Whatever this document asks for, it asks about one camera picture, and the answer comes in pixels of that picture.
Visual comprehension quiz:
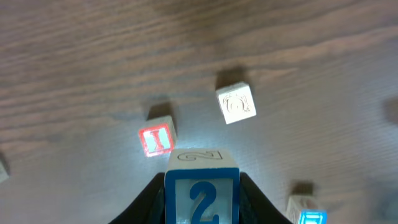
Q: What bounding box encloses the green picture wooden block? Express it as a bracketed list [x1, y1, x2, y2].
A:
[0, 162, 9, 183]

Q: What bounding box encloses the plain engraved wooden block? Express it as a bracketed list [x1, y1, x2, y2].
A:
[216, 82, 256, 124]

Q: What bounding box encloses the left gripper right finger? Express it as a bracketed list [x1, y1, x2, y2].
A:
[239, 172, 292, 224]

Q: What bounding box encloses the blue number 2 block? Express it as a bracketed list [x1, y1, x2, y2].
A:
[164, 149, 240, 224]

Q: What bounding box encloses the blue picture wooden block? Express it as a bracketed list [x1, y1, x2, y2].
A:
[285, 195, 328, 224]

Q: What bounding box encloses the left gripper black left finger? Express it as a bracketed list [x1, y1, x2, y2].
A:
[109, 172, 165, 224]

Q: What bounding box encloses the red letter I block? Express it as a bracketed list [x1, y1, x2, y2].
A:
[138, 115, 177, 157]

